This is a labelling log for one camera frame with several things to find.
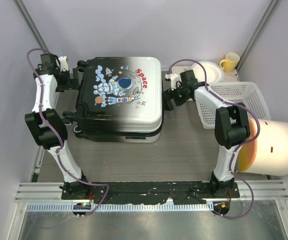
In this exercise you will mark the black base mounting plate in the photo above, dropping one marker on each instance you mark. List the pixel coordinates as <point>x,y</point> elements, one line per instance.
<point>147,193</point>

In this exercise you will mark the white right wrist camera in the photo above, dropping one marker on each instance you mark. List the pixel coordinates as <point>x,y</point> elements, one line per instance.
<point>174,79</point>

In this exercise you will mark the black white space suitcase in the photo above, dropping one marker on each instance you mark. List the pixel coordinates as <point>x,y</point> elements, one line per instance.
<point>119,100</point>

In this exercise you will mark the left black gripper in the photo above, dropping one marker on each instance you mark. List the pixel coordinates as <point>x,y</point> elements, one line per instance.
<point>69,84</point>

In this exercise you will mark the aluminium rail frame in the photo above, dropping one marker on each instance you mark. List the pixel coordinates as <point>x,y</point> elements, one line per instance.
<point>254,189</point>

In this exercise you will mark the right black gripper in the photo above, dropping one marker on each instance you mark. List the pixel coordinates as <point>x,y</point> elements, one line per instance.
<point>169,95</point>

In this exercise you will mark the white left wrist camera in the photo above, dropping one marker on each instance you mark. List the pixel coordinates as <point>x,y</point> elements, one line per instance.
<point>63,62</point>

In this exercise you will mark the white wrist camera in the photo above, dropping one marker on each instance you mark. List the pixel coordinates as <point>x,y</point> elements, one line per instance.
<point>63,62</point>
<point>174,79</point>

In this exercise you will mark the white slotted cable duct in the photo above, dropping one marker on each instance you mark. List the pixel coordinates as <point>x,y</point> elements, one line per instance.
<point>78,207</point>

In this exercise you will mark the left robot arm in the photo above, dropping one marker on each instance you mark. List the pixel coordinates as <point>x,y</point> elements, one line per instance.
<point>48,129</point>

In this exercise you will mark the yellow mug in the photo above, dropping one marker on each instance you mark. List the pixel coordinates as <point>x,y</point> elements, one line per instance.
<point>230,61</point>

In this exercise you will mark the white cylindrical bin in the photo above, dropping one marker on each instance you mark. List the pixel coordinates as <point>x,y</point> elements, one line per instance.
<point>268,153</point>

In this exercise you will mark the white plastic mesh basket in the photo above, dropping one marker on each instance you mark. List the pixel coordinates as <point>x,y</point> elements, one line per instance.
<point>246,93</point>

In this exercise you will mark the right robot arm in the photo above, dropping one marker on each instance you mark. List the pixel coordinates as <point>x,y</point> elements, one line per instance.
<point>231,127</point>

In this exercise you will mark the white round plate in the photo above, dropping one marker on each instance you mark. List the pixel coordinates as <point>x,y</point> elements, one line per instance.
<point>214,72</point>

